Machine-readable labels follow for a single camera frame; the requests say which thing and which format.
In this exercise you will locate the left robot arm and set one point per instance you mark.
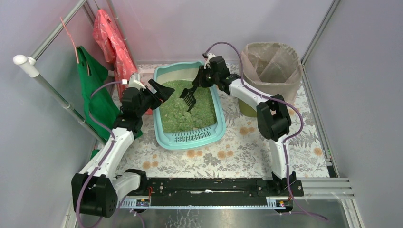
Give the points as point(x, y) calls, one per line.
point(94, 190)

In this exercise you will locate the floral mat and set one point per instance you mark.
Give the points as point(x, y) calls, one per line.
point(241, 153)

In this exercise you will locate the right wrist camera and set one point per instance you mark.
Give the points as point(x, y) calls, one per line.
point(207, 57)

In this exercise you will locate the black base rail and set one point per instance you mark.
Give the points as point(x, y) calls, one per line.
point(213, 192)

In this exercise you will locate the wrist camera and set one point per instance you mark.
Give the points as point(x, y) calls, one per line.
point(134, 81)
point(207, 57)

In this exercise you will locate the pink patterned cloth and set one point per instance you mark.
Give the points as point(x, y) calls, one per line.
point(111, 42)

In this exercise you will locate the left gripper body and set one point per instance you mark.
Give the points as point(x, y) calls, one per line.
point(153, 95)

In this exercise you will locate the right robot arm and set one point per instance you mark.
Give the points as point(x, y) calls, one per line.
point(272, 113)

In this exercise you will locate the white capped metal pole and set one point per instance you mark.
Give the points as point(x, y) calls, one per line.
point(27, 65)

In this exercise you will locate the green cloth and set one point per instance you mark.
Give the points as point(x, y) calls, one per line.
point(92, 75)

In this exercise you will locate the bin with plastic liner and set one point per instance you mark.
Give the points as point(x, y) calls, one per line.
point(273, 68)

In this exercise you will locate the pink hanger rod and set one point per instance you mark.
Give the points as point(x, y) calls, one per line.
point(70, 37)

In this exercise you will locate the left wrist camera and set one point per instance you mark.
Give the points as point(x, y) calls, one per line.
point(134, 81)

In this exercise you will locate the black litter scoop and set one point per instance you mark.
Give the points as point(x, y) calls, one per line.
point(188, 96)

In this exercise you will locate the teal litter box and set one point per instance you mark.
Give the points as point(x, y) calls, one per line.
point(189, 139)

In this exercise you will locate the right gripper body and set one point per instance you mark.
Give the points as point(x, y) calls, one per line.
point(203, 77)

